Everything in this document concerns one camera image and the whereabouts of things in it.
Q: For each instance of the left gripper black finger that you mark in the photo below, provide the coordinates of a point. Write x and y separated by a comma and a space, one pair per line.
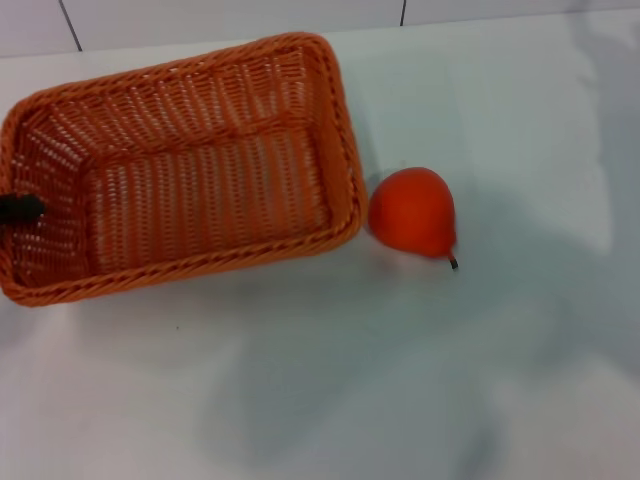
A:
20, 207

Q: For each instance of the orange-red pear with stem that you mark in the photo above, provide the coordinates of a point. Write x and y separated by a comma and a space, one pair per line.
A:
412, 212

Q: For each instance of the orange woven rectangular basket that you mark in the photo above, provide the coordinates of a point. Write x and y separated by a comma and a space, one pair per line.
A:
200, 190

